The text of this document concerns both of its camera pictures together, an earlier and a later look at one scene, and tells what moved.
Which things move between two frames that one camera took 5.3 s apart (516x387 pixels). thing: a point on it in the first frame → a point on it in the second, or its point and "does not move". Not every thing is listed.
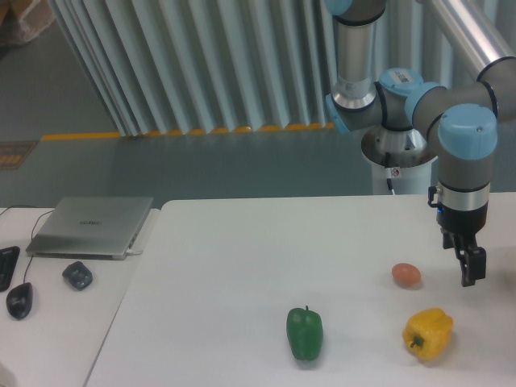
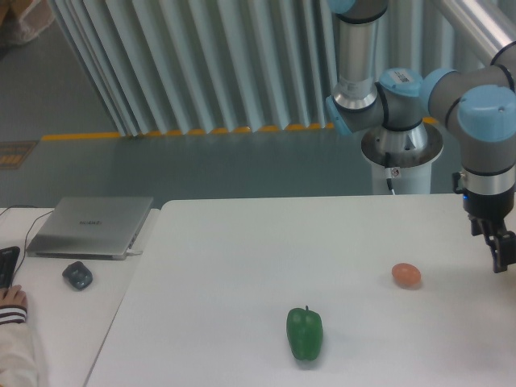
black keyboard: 8,259 does not move
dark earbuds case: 78,275 does not move
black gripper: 472,257 → 502,242
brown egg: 405,275 does not move
